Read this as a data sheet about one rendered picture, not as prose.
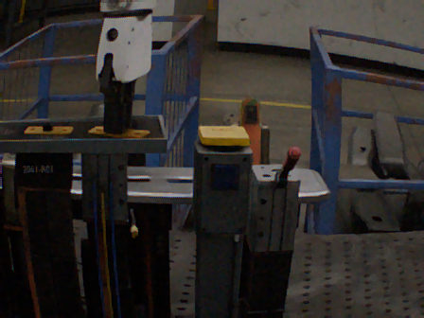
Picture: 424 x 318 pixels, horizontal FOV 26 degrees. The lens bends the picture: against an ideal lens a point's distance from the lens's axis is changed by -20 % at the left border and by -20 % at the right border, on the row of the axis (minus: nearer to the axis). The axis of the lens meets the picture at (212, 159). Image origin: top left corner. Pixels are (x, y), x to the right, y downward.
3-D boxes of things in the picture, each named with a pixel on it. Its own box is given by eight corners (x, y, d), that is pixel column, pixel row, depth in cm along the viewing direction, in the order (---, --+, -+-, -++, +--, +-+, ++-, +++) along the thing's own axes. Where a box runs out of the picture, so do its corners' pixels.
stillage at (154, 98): (40, 204, 491) (48, 23, 467) (196, 222, 484) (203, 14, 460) (-9, 278, 375) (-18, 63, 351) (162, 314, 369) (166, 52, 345)
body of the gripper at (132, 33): (137, 9, 133) (131, 86, 136) (165, 2, 142) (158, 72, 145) (91, 11, 135) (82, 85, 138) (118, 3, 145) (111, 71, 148)
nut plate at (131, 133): (150, 132, 144) (150, 124, 144) (140, 139, 141) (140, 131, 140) (97, 128, 147) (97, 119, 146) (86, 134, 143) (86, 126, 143)
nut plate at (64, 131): (74, 129, 146) (74, 120, 146) (69, 135, 142) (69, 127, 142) (28, 128, 147) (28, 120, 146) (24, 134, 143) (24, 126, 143)
